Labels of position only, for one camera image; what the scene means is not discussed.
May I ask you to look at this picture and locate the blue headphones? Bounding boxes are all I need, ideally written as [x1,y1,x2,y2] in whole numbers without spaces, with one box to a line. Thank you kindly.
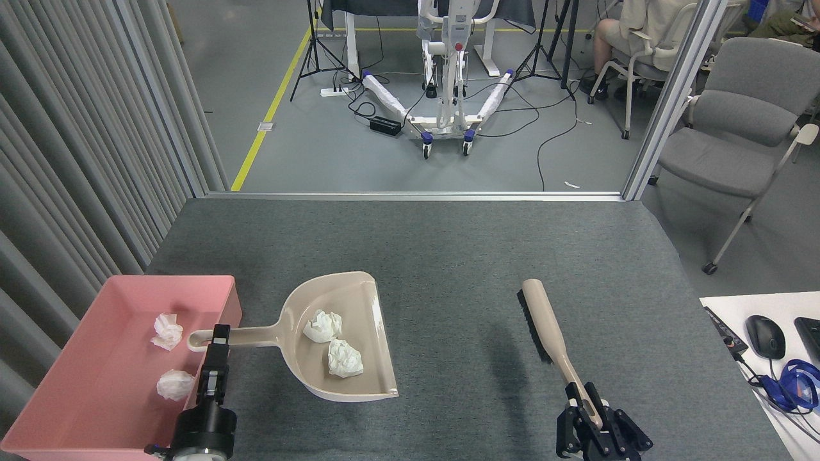
[759,359,820,414]

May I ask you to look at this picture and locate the white office chair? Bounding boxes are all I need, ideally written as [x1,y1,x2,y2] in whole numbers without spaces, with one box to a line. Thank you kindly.
[587,3,699,140]

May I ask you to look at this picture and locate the black tripod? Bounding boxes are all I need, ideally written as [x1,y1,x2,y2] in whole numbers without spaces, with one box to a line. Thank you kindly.
[290,0,359,102]
[506,0,580,101]

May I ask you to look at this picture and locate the person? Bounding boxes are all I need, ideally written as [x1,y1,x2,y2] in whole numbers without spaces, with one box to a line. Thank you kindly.
[746,0,820,45]

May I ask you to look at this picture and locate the black computer mouse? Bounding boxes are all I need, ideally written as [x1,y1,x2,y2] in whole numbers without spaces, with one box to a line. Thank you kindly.
[745,315,786,360]

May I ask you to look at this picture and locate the grey padded chair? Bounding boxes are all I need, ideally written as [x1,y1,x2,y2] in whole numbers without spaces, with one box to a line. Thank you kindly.
[648,37,820,276]

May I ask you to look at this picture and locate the black slim device box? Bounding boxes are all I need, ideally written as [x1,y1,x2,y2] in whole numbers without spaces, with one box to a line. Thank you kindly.
[703,307,749,359]

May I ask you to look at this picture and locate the white-legged desk black cover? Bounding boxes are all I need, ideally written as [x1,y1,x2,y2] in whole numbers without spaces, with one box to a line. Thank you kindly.
[318,0,537,79]

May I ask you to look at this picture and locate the pink plastic bin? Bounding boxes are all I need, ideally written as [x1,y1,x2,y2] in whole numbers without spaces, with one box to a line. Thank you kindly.
[0,275,243,461]

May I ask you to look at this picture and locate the silver table edge rail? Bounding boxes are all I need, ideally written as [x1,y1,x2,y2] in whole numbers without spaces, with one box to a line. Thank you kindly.
[205,191,623,203]

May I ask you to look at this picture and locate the beige plastic dustpan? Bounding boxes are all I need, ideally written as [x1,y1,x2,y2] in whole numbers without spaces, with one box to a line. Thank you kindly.
[187,271,399,403]

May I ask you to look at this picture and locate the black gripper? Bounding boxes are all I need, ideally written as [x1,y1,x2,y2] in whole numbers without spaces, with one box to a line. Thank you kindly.
[555,382,654,461]
[171,324,238,452]

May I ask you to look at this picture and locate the silver frame post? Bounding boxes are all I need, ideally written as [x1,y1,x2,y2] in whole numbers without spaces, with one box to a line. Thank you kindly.
[623,0,731,201]

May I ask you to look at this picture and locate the beige hand brush black bristles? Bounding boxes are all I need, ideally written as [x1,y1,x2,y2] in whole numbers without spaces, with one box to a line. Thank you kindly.
[517,279,611,430]

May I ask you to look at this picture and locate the white wheeled stand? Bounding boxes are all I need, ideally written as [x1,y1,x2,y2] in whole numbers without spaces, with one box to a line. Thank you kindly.
[360,0,516,159]

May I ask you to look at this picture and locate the white tissue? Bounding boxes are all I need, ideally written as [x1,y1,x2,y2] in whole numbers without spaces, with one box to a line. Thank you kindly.
[156,369,196,401]
[327,339,364,378]
[303,310,343,343]
[151,313,184,351]

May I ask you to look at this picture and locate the black floor cable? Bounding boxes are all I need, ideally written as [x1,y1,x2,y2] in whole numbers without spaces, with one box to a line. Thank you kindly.
[477,83,580,191]

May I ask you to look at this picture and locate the white side table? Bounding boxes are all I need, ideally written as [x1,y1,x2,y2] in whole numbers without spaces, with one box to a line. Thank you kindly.
[700,292,820,461]

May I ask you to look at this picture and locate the grey ribbed curtain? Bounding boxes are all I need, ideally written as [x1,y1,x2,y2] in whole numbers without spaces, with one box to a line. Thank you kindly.
[0,0,228,442]

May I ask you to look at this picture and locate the black desk cable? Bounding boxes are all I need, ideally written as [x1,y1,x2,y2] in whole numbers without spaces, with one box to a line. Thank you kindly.
[734,352,820,444]

